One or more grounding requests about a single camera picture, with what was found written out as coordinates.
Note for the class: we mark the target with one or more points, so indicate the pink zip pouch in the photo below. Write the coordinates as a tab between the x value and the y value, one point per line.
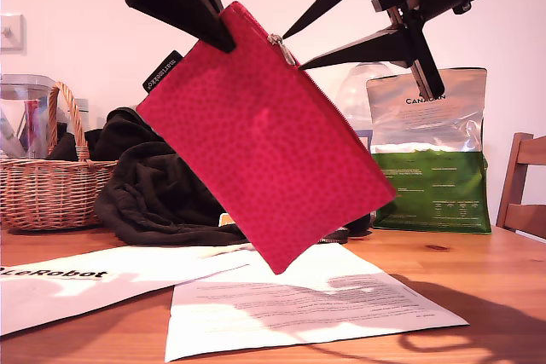
264	146

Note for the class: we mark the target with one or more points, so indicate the silver green Canagan bag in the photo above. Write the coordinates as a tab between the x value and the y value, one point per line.
431	185

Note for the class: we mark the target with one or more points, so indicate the large clear water bottle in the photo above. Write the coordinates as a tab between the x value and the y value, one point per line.
358	95

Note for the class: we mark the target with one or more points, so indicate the clear plastic container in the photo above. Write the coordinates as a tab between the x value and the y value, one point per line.
25	99

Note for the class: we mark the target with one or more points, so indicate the wooden chair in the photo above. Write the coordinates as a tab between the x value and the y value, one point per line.
518	185

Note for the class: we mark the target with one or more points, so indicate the dark brown grey-lined hoodie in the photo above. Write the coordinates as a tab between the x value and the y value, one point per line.
149	193

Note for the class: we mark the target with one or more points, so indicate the printed white paper sheet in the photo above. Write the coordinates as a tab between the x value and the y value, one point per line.
298	317

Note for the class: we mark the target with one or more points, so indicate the white LeRobot envelope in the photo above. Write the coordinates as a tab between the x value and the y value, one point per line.
85	291

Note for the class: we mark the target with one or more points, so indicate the white wall switch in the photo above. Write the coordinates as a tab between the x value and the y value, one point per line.
10	33

